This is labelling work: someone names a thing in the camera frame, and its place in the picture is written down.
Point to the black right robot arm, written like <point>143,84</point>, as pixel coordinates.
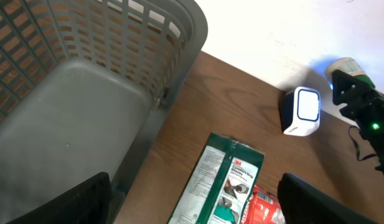
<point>378,152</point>

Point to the green white package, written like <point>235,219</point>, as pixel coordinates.
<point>220,184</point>

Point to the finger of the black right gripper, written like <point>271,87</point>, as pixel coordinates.
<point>347,88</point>

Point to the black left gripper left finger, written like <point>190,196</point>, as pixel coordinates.
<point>87,202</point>

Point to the white barcode scanner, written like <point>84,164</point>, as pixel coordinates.
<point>300,111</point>

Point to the grey plastic shopping basket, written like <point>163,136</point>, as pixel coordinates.
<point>85,87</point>

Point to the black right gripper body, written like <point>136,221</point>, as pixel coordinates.
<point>367,110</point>

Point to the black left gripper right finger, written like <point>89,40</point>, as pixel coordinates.
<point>302,203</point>

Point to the red snack bag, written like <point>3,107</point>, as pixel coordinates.
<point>262,208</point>

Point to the green lid spice jar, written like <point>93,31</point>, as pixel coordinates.
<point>349,66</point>

